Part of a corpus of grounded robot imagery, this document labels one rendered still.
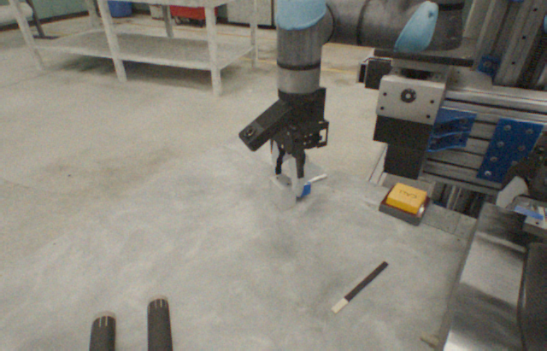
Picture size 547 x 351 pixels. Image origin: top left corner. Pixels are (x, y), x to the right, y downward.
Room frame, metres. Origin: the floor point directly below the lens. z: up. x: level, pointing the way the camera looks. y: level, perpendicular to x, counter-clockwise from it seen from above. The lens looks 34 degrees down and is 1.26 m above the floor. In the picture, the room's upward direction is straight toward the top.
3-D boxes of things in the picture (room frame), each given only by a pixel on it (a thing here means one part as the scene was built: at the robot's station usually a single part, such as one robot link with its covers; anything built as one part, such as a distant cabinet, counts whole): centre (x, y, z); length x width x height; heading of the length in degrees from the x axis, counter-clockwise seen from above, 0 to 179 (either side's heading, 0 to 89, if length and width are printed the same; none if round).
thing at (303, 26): (0.59, -0.04, 1.14); 0.09 x 0.08 x 0.11; 150
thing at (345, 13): (0.67, -0.11, 1.14); 0.11 x 0.11 x 0.08; 60
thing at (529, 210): (0.49, -0.47, 0.83); 0.13 x 0.05 x 0.05; 138
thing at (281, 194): (0.60, -0.06, 0.83); 0.13 x 0.05 x 0.05; 120
